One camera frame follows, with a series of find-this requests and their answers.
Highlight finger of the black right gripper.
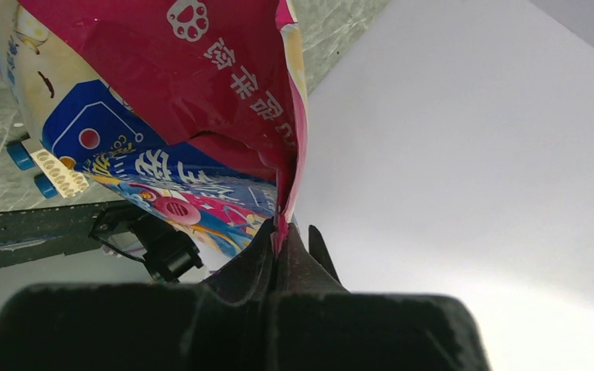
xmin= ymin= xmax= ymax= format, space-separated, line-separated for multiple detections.
xmin=308 ymin=225 xmax=340 ymax=284

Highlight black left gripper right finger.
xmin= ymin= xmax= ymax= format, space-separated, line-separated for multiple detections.
xmin=266 ymin=226 xmax=490 ymax=370

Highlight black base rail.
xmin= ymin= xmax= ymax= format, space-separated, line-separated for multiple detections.
xmin=0 ymin=201 xmax=130 ymax=268

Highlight beige toy car blue wheels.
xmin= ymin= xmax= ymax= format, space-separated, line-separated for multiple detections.
xmin=5 ymin=138 xmax=89 ymax=199

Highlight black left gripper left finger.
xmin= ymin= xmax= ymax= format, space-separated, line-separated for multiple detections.
xmin=0 ymin=220 xmax=277 ymax=370

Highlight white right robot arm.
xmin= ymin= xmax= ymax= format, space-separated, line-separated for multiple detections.
xmin=89 ymin=206 xmax=344 ymax=301

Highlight pink pet food bag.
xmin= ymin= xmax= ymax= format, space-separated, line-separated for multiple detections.
xmin=0 ymin=1 xmax=308 ymax=257

